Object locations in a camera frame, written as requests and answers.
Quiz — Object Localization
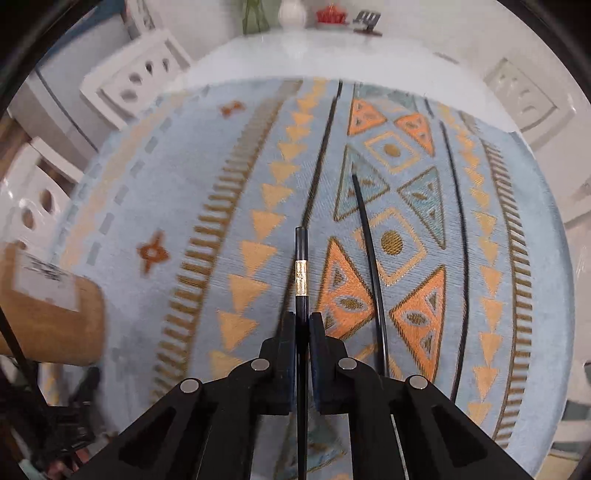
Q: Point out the white ceramic vase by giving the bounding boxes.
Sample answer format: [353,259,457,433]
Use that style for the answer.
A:
[278,0,307,29]

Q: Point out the white storage shelf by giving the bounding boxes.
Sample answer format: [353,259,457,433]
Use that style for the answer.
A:
[122,0,155,33]

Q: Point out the grey refrigerator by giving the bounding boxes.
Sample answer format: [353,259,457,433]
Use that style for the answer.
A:
[7,46,100,153]

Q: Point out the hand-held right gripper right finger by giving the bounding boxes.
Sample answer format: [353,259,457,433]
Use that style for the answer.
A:
[308,311,533,480]

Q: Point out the clear glass vase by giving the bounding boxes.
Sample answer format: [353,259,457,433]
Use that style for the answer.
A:
[240,0,269,36]

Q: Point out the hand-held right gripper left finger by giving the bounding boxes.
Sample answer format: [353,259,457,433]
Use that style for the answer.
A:
[68,311,297,480]

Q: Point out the black cable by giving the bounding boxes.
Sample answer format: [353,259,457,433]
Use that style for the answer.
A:
[0,305,28,370]

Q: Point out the light blue patterned tablecloth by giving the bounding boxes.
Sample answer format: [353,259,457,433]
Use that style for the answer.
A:
[39,78,577,480]

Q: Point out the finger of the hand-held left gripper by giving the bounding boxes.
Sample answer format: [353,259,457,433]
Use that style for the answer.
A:
[66,366,102,419]

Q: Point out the red lidded teacup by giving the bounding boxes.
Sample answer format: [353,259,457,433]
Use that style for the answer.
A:
[315,4,350,27]

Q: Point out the dark phone stand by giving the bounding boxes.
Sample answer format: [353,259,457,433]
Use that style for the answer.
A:
[352,10,384,38]

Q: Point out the black chopstick gold band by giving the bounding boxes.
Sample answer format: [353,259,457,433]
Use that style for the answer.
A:
[351,174,387,377]
[294,226,309,480]

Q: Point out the round wooden utensil holder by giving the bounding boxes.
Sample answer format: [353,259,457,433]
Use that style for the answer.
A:
[0,242,106,368]

